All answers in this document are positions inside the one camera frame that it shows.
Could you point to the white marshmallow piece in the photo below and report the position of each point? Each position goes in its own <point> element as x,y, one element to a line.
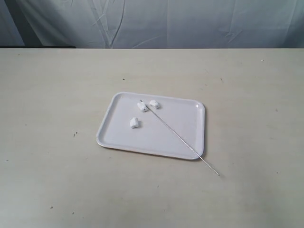
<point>134,123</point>
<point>154,104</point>
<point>142,106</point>

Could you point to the thin metal skewer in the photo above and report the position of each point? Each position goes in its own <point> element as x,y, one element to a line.
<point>179,137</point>

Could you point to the white rectangular plastic tray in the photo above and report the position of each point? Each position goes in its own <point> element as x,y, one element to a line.
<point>186,117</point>

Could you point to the grey-blue backdrop cloth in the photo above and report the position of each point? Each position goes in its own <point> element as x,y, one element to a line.
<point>152,23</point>

